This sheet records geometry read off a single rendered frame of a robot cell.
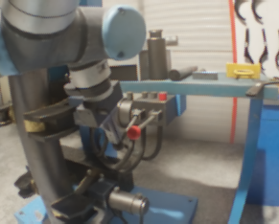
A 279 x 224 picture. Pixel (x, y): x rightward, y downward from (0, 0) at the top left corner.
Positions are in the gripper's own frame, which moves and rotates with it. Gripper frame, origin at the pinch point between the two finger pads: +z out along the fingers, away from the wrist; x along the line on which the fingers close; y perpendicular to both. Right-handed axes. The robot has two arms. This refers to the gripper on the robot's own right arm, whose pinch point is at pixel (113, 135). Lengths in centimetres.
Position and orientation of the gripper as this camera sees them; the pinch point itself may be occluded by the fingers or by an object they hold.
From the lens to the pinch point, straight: 56.6
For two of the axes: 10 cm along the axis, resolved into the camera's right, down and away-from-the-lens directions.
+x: 3.9, -5.9, 7.0
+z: 2.2, 8.0, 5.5
